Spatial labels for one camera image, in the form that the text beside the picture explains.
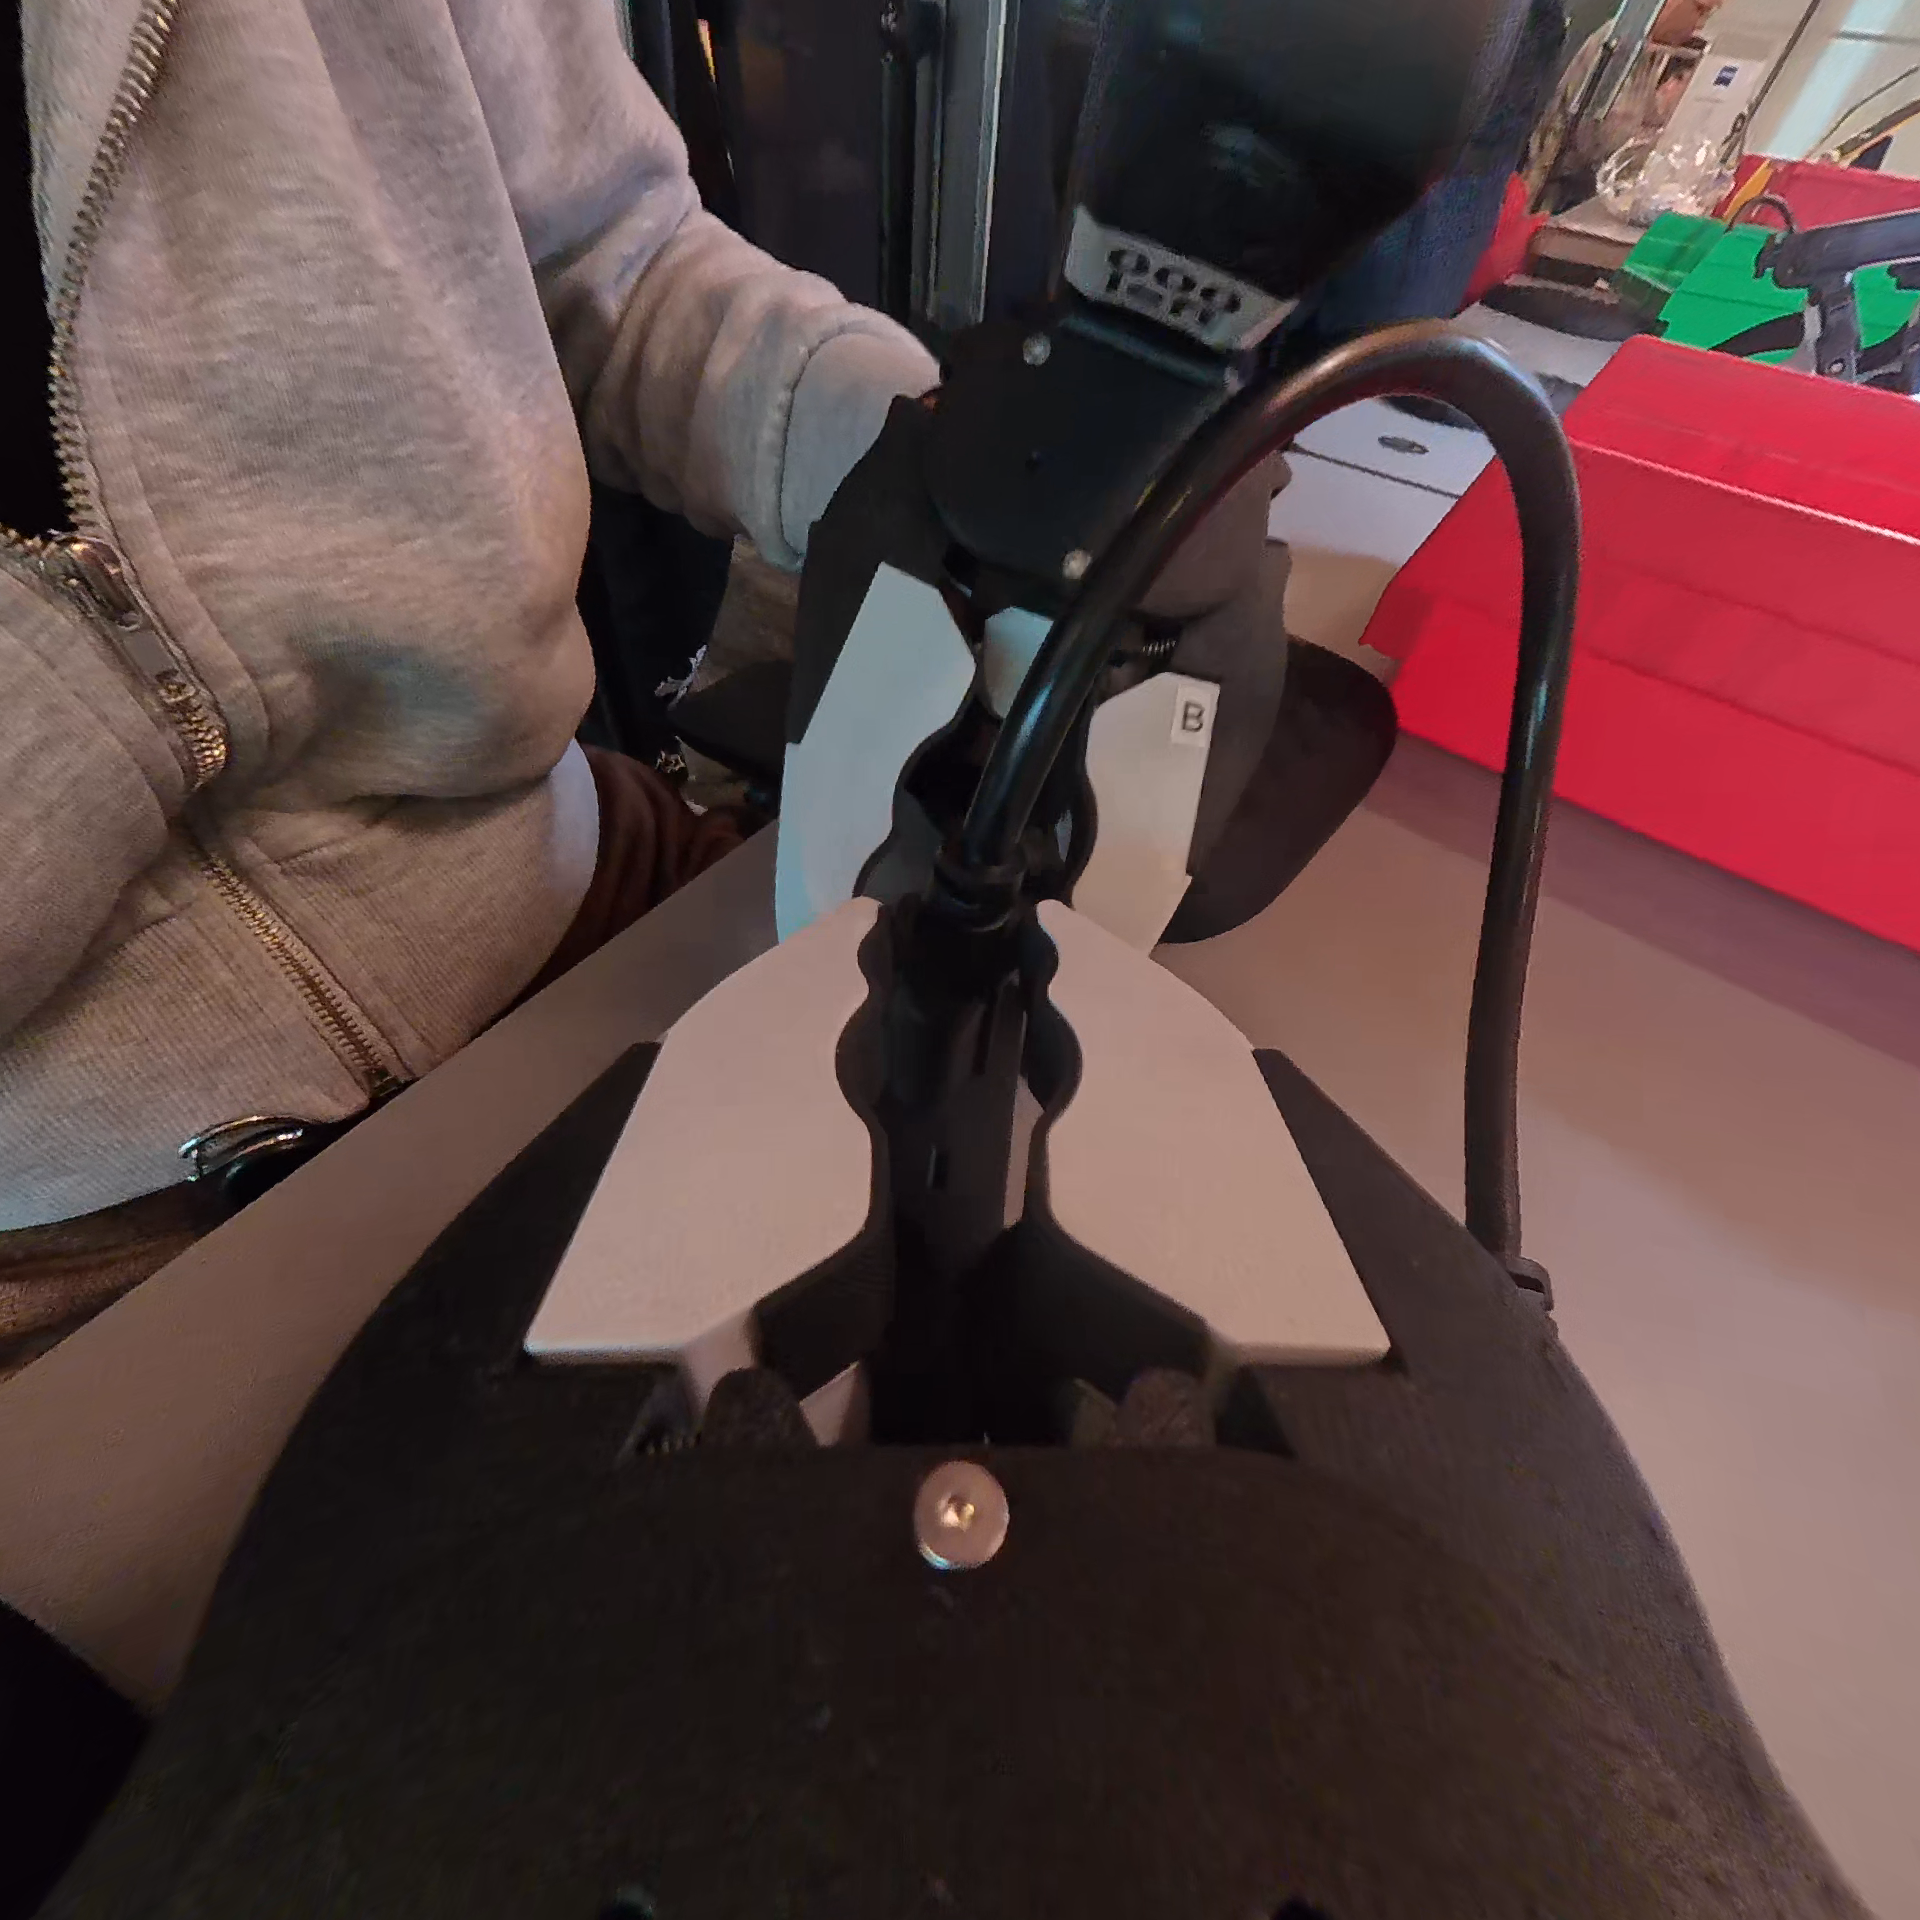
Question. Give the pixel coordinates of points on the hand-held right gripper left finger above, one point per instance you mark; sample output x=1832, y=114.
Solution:
x=705, y=1184

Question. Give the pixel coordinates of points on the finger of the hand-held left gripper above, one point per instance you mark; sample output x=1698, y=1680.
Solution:
x=1155, y=810
x=856, y=735

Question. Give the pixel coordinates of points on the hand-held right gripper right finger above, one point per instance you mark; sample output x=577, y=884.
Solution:
x=1201, y=1184

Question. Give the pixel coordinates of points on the black power plug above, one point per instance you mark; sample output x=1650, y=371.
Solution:
x=944, y=1079

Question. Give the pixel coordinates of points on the black ribbed socket connector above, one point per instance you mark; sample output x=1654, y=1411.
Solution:
x=1529, y=1283

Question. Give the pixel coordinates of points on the person's left forearm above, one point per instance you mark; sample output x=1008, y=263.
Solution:
x=721, y=376

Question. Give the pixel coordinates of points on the white panel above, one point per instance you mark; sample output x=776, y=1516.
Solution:
x=1350, y=464

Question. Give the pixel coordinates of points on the dark metal cabinet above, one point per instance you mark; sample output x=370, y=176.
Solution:
x=809, y=148

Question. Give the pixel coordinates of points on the grey zip hoodie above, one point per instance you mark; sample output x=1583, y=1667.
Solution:
x=375, y=450

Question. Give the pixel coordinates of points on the red plastic bin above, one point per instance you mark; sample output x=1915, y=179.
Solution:
x=1723, y=779
x=1770, y=434

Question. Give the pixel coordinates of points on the green plastic bin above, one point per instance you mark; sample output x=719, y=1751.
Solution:
x=1711, y=292

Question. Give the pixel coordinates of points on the black device on white stand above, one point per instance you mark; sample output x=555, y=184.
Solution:
x=1845, y=248

